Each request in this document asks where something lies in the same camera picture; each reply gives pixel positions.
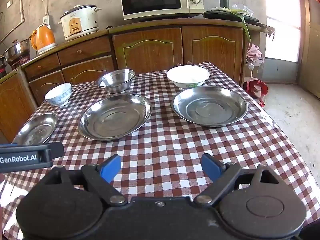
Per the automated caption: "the cream panel door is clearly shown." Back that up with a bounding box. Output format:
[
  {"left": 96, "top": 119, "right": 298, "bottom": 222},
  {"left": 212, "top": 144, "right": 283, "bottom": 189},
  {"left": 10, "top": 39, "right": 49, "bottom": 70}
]
[{"left": 299, "top": 0, "right": 320, "bottom": 100}]

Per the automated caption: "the red white checked tablecloth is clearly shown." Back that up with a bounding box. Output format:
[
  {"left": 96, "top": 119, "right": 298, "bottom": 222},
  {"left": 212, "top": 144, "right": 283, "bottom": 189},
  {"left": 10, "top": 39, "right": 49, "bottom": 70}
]
[{"left": 0, "top": 62, "right": 320, "bottom": 240}]

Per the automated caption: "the white rice cooker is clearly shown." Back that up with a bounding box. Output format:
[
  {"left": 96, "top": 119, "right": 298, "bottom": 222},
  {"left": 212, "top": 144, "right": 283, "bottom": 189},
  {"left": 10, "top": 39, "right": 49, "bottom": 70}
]
[{"left": 58, "top": 4, "right": 102, "bottom": 41}]

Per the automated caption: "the wooden double-door cabinet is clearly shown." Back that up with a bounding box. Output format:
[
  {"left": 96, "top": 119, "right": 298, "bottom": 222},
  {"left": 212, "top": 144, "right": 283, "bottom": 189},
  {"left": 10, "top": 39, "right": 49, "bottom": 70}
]
[{"left": 109, "top": 17, "right": 269, "bottom": 87}]

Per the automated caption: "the small steel plate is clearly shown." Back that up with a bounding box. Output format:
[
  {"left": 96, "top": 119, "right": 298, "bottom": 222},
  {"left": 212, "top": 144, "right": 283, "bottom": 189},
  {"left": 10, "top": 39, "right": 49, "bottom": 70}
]
[{"left": 12, "top": 112, "right": 58, "bottom": 146}]

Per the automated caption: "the clear plastic bag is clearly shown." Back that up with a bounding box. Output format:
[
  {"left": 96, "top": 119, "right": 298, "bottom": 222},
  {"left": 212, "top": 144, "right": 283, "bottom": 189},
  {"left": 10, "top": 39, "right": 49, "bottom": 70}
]
[{"left": 231, "top": 4, "right": 254, "bottom": 15}]

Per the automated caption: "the green onion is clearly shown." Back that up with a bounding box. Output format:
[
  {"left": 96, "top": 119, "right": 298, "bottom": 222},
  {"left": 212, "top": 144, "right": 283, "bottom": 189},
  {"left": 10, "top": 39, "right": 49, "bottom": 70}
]
[{"left": 220, "top": 7, "right": 252, "bottom": 43}]

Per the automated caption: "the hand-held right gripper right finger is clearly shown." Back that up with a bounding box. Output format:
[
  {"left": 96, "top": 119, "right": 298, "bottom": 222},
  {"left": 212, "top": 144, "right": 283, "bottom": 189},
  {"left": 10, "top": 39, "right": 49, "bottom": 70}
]
[{"left": 194, "top": 153, "right": 287, "bottom": 205}]

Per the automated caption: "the wooden single-door cabinet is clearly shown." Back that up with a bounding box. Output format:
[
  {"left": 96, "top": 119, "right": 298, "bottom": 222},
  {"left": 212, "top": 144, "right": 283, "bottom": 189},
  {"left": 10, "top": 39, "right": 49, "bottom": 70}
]
[{"left": 0, "top": 69, "right": 38, "bottom": 143}]

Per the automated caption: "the steel pot with handle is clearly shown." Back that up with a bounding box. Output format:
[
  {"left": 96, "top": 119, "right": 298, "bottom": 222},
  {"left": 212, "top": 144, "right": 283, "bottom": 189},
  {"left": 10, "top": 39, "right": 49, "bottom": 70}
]
[{"left": 4, "top": 39, "right": 32, "bottom": 60}]

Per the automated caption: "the red bag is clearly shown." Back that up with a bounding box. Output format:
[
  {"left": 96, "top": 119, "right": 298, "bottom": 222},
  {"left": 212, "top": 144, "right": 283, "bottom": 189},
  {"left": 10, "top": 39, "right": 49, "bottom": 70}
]
[{"left": 244, "top": 78, "right": 268, "bottom": 108}]

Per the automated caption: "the metal framed glass door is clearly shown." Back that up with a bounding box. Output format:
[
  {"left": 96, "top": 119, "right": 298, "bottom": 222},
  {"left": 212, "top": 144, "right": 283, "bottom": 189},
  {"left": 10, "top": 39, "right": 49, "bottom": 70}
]
[{"left": 264, "top": 0, "right": 303, "bottom": 84}]

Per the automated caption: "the large steel plate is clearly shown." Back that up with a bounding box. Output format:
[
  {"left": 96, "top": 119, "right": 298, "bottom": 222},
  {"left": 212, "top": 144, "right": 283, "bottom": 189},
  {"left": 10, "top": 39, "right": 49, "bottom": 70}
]
[
  {"left": 171, "top": 85, "right": 248, "bottom": 127},
  {"left": 78, "top": 93, "right": 153, "bottom": 141}
]

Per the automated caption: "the small blue patterned porcelain bowl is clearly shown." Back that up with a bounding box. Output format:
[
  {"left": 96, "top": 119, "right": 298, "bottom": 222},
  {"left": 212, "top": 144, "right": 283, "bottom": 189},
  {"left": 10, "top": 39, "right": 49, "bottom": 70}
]
[{"left": 44, "top": 83, "right": 72, "bottom": 107}]

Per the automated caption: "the white wall pipe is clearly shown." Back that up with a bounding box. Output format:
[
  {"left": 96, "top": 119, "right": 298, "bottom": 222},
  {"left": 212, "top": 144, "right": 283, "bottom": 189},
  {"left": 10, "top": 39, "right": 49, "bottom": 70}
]
[{"left": 0, "top": 4, "right": 25, "bottom": 43}]

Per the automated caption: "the pink folded umbrella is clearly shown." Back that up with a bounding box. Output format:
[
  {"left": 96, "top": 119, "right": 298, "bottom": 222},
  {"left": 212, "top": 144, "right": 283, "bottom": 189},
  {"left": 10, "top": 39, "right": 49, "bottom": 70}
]
[{"left": 246, "top": 42, "right": 264, "bottom": 64}]

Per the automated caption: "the red electric hot plate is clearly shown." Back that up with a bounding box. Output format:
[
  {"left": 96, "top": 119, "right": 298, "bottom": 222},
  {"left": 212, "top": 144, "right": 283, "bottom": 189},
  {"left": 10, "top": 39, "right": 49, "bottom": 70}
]
[{"left": 5, "top": 55, "right": 32, "bottom": 68}]

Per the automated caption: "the orange electric kettle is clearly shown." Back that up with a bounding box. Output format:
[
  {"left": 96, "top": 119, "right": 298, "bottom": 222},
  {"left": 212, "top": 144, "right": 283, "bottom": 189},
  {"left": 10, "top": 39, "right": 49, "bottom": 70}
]
[{"left": 31, "top": 24, "right": 57, "bottom": 53}]

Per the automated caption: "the white bowl green pattern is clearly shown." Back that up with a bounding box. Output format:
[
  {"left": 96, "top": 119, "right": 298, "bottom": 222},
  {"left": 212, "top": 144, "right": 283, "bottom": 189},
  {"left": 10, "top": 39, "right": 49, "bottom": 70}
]
[{"left": 167, "top": 65, "right": 210, "bottom": 90}]

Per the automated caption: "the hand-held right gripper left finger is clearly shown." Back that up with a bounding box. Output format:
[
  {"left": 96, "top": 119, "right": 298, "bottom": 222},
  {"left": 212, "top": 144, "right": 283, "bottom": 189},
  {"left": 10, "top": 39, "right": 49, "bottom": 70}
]
[{"left": 44, "top": 154, "right": 127, "bottom": 207}]

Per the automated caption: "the deep steel bowl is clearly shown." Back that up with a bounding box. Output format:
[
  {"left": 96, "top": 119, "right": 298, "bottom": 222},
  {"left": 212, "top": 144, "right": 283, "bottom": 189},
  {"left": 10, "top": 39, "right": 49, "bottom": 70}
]
[{"left": 96, "top": 69, "right": 136, "bottom": 93}]

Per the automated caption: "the black flat cooktop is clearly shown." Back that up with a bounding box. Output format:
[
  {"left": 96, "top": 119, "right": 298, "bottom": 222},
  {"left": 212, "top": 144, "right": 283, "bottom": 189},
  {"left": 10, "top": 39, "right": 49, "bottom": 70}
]
[{"left": 204, "top": 9, "right": 259, "bottom": 25}]

